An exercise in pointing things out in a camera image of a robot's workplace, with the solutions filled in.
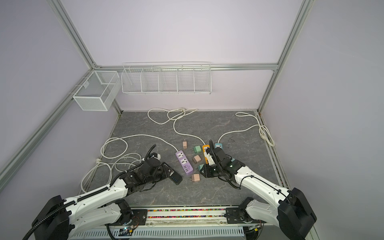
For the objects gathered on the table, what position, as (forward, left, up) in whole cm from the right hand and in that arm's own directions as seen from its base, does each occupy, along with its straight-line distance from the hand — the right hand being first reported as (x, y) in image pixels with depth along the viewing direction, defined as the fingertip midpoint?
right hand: (203, 172), depth 81 cm
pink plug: (-1, +4, -6) cm, 7 cm away
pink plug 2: (+21, +12, -5) cm, 25 cm away
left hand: (0, +17, 0) cm, 17 cm away
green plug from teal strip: (+6, +2, -6) cm, 9 cm away
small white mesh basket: (+46, +67, +20) cm, 83 cm away
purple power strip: (+9, +11, -5) cm, 15 cm away
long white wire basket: (+58, +24, +22) cm, 67 cm away
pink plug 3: (+10, +4, -5) cm, 12 cm away
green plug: (+18, +3, -5) cm, 19 cm away
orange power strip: (+3, -2, +10) cm, 10 cm away
